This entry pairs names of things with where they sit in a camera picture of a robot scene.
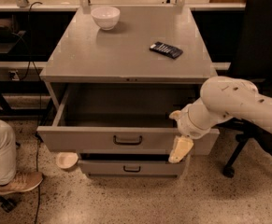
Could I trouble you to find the grey top drawer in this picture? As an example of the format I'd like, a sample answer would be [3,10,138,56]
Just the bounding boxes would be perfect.
[36,83,221,156]

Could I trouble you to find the grey drawer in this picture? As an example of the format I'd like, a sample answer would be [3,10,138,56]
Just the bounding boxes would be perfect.
[79,153,186,177]
[36,83,221,156]

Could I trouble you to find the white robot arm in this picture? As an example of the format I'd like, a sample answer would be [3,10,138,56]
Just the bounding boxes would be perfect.
[168,76,272,163]

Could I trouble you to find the grey metal drawer cabinet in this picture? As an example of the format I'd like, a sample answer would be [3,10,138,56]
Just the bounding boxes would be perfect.
[39,5,220,179]

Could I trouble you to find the grey bottom drawer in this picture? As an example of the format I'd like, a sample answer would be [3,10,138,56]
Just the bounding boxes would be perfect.
[79,153,186,177]

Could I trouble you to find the black calculator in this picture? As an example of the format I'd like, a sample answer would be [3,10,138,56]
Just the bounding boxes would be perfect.
[150,42,183,59]

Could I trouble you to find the beige bowl on floor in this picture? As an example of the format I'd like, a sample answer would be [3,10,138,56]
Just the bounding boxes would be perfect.
[56,152,79,170]

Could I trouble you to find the black office chair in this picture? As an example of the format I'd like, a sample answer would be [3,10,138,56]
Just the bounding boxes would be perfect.
[222,0,272,177]

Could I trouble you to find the white bowl on cabinet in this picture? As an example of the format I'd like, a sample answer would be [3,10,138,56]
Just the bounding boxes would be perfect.
[91,7,121,30]

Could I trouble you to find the tan sneaker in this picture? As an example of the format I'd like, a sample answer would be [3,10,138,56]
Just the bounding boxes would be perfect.
[0,172,43,195]

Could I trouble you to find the person leg beige trousers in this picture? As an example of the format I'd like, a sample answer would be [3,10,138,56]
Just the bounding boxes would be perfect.
[0,120,16,185]

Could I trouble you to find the black chair caster base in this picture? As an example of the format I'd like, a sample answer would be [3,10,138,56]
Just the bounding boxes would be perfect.
[0,196,17,213]

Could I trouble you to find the black power cable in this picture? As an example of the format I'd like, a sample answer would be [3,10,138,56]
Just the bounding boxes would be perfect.
[17,1,44,224]

